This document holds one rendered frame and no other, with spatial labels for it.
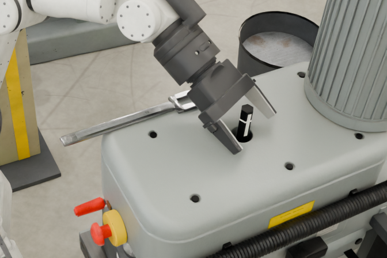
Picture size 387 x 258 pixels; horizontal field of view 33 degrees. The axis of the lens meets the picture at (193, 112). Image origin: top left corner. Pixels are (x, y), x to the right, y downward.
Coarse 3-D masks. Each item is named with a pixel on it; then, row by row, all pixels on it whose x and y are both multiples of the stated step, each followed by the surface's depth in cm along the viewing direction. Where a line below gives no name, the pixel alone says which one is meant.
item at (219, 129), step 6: (210, 126) 101; (216, 126) 102; (222, 126) 101; (216, 132) 103; (222, 132) 102; (228, 132) 101; (222, 138) 102; (228, 138) 102; (234, 138) 102; (228, 144) 102; (234, 144) 102; (234, 150) 102; (240, 150) 102
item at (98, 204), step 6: (96, 198) 119; (102, 198) 119; (84, 204) 117; (90, 204) 117; (96, 204) 118; (102, 204) 118; (78, 210) 116; (84, 210) 117; (90, 210) 117; (96, 210) 118; (78, 216) 117
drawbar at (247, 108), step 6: (246, 108) 104; (252, 108) 104; (240, 114) 105; (246, 114) 103; (252, 114) 104; (240, 120) 105; (246, 120) 104; (240, 126) 106; (240, 132) 107; (240, 138) 108; (246, 138) 108
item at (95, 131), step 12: (180, 96) 112; (156, 108) 110; (168, 108) 110; (180, 108) 110; (192, 108) 111; (120, 120) 107; (132, 120) 107; (84, 132) 104; (96, 132) 105; (72, 144) 103
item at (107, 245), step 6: (102, 210) 186; (108, 210) 186; (102, 216) 188; (108, 240) 187; (108, 246) 189; (114, 246) 180; (120, 246) 177; (126, 246) 176; (108, 252) 192; (114, 252) 182; (120, 252) 176; (126, 252) 175; (132, 252) 175
